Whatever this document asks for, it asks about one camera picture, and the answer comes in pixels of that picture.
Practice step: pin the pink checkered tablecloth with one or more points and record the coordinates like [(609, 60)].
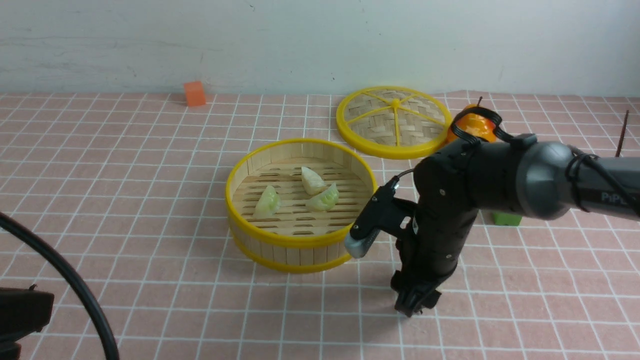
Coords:
[(129, 188)]

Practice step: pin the orange foam cube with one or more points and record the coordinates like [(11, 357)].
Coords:
[(194, 92)]

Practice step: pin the green foam cube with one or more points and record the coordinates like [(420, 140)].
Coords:
[(506, 219)]

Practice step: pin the bamboo steamer tray yellow rim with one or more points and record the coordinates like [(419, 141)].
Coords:
[(296, 239)]

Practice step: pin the bamboo steamer lid yellow rim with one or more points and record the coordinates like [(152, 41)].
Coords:
[(393, 122)]

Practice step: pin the white dumpling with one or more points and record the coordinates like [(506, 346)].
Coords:
[(312, 182)]

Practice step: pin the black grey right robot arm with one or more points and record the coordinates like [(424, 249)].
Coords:
[(517, 175)]

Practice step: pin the green dumpling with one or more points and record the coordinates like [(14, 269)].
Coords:
[(324, 201), (268, 204)]

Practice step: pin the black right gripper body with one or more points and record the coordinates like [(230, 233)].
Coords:
[(429, 248)]

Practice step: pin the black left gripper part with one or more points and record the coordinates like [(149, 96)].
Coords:
[(23, 311)]

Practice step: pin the orange yellow toy pear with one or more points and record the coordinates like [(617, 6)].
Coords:
[(475, 125)]

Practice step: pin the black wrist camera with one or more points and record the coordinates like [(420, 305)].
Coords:
[(383, 212)]

